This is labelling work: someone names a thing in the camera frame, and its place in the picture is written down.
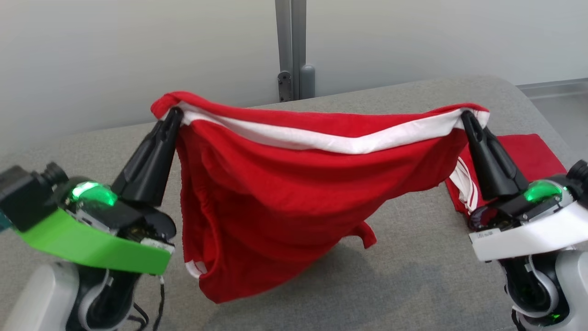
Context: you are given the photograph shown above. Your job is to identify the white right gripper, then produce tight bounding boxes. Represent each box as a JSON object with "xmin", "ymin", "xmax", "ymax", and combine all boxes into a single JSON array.
[{"xmin": 460, "ymin": 110, "xmax": 588, "ymax": 263}]

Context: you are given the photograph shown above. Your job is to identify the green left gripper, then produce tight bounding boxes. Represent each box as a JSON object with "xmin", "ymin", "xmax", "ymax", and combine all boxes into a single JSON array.
[{"xmin": 16, "ymin": 107, "xmax": 185, "ymax": 276}]

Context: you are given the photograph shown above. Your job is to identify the red jersey with lettering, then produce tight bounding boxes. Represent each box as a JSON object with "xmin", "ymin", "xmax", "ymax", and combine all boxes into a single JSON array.
[{"xmin": 444, "ymin": 133, "xmax": 568, "ymax": 217}]

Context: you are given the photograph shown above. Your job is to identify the red shorts with white band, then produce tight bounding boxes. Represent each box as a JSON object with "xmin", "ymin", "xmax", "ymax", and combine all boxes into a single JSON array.
[{"xmin": 150, "ymin": 90, "xmax": 490, "ymax": 304}]

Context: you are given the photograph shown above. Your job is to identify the grey baseboard rail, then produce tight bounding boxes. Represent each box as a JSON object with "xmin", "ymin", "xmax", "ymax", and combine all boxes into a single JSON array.
[{"xmin": 516, "ymin": 78, "xmax": 588, "ymax": 100}]

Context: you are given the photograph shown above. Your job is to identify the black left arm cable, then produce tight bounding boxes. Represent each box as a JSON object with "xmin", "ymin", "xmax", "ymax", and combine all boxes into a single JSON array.
[{"xmin": 128, "ymin": 275, "xmax": 167, "ymax": 331}]

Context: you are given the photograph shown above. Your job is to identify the dark grey hinge bracket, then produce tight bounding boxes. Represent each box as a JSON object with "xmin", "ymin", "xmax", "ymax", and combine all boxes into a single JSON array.
[{"xmin": 277, "ymin": 70, "xmax": 294, "ymax": 103}]

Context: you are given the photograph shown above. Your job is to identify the grey cylindrical post cap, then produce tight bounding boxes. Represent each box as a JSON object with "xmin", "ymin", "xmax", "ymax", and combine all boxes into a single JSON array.
[{"xmin": 299, "ymin": 64, "xmax": 317, "ymax": 100}]

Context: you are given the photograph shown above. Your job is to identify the grey metal wall post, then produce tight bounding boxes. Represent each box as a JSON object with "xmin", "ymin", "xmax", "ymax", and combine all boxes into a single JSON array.
[{"xmin": 275, "ymin": 0, "xmax": 307, "ymax": 101}]

